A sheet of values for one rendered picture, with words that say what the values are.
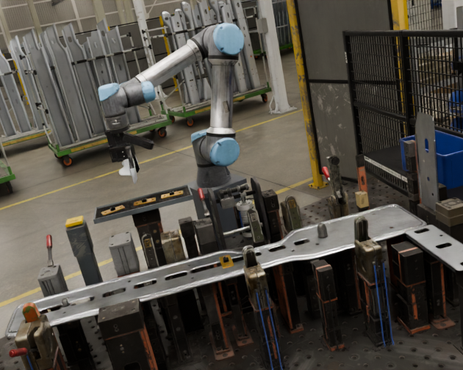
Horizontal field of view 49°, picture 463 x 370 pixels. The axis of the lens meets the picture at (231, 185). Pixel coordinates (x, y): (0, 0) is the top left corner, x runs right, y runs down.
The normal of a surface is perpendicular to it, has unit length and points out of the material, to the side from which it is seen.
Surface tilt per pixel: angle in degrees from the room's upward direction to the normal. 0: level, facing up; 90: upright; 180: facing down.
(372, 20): 91
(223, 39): 83
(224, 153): 97
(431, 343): 0
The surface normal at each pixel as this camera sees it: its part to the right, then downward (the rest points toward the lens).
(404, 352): -0.19, -0.93
